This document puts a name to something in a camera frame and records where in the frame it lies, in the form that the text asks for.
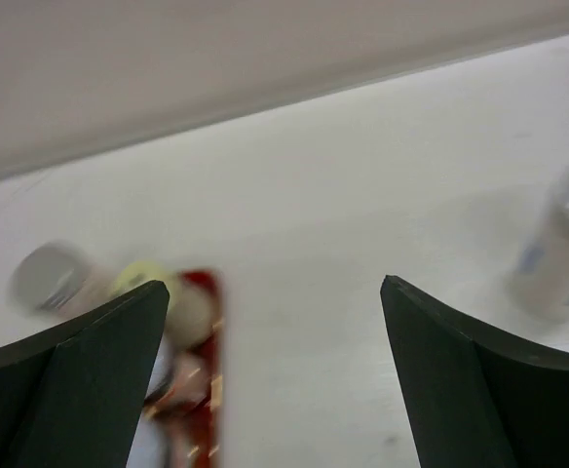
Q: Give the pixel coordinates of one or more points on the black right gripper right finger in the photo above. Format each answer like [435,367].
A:
[475,395]

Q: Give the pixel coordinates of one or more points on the red lacquer tray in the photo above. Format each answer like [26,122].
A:
[186,408]

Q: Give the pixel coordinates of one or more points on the red-white lid sauce jar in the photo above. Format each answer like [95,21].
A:
[167,375]

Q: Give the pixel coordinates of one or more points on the yellow cap spice bottle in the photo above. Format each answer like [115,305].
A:
[191,310]

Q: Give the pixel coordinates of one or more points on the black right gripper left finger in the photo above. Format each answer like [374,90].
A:
[71,395]

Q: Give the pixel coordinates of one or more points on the tall jar blue label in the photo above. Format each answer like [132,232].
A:
[60,280]

